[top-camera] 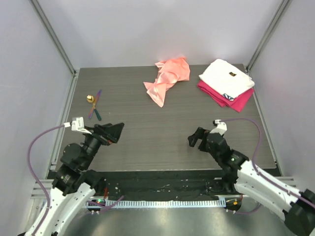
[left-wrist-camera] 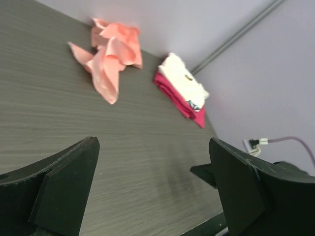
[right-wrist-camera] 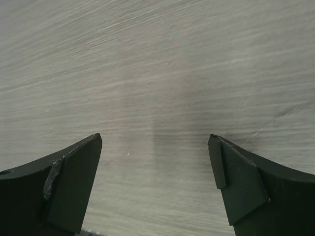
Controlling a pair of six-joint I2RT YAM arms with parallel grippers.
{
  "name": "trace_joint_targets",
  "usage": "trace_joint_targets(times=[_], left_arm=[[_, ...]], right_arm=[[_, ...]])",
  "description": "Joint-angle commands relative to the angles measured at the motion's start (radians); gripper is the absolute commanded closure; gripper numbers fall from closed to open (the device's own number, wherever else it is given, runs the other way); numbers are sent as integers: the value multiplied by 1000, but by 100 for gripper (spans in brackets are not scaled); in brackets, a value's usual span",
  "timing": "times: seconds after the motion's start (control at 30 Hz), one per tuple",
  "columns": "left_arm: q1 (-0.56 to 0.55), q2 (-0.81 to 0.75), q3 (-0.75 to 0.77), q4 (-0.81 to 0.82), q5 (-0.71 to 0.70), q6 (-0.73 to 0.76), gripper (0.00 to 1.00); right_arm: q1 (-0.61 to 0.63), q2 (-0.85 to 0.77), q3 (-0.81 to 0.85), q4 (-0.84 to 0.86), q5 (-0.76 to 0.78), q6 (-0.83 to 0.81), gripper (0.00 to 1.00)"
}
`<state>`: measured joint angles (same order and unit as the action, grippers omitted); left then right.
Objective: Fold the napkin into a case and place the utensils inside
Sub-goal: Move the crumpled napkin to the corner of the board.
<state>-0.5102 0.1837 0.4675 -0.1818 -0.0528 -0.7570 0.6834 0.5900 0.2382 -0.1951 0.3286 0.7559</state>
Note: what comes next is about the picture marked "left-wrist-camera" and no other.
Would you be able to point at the grey aluminium corner post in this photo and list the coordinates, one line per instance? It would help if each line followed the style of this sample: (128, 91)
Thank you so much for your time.
(245, 28)

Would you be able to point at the white wrist camera connector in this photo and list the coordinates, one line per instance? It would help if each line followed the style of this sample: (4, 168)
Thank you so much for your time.
(252, 146)

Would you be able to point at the white folded cloth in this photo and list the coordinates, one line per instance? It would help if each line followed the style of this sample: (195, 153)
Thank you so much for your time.
(175, 71)

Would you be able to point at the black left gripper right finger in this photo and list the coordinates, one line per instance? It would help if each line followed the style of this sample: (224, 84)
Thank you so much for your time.
(259, 198)

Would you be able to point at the magenta folded cloth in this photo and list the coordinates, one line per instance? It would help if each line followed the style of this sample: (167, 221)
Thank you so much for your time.
(183, 107)

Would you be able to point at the pink satin napkin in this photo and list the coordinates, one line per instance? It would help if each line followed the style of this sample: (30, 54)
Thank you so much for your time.
(117, 46)

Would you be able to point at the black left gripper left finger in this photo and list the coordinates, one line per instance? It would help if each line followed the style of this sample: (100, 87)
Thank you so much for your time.
(49, 197)

